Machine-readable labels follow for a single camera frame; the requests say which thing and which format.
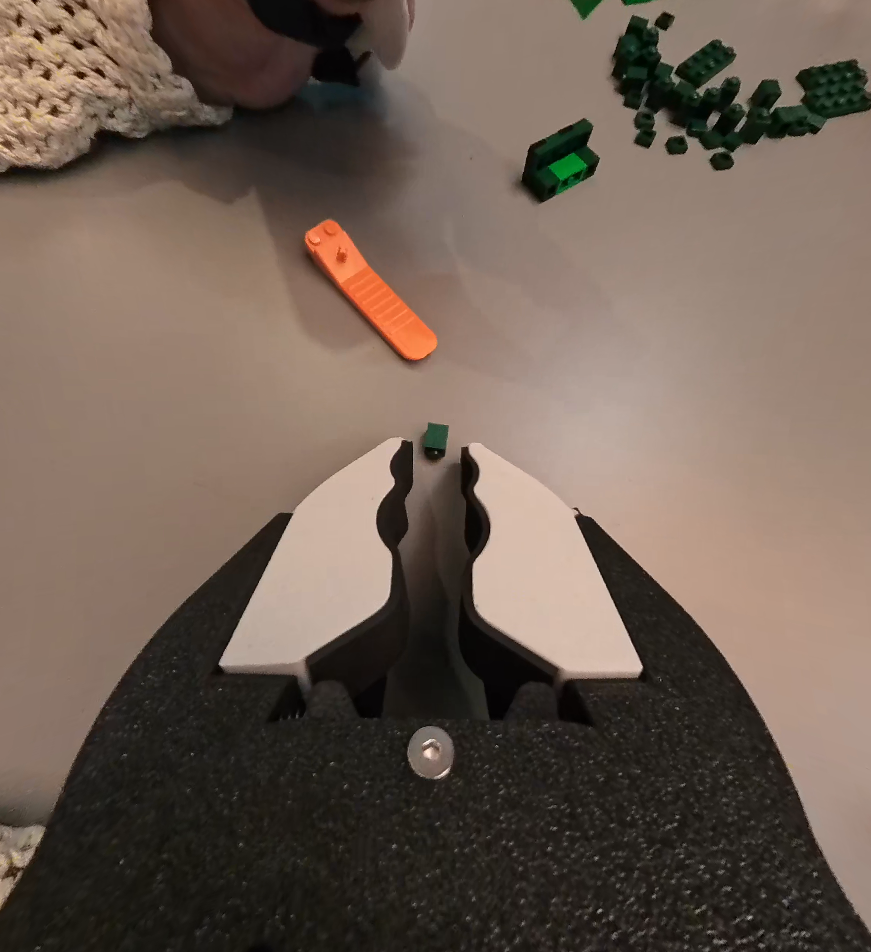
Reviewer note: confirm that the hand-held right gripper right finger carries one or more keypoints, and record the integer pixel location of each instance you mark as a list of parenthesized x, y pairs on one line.
[(547, 587)]

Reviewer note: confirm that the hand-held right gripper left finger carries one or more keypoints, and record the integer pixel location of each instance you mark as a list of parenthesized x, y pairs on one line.
[(316, 580)]

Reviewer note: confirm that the small dark green lego brick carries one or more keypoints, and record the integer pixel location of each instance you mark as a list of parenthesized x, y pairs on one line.
[(435, 437)]

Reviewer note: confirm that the pile of dark green lego pieces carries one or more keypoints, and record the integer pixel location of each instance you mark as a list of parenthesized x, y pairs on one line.
[(837, 85)]

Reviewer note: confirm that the person's left forearm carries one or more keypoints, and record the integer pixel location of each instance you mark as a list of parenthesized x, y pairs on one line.
[(48, 82)]

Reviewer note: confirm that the dark green lego subassembly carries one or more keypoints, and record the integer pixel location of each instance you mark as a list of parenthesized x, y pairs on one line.
[(566, 169)]

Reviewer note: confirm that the person's left hand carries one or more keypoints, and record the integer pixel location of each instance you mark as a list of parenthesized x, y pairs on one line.
[(227, 52)]

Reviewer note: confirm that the orange brick separator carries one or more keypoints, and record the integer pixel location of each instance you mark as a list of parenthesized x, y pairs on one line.
[(376, 297)]

